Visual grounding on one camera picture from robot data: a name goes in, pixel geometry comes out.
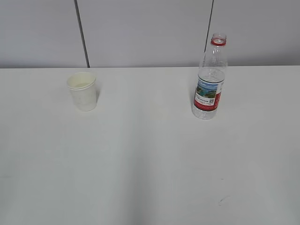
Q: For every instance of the white paper cup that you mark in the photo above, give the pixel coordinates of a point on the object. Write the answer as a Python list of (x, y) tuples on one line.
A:
[(83, 90)]

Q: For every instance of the clear plastic water bottle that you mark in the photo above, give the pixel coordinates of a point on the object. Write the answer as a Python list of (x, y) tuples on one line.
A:
[(211, 78)]

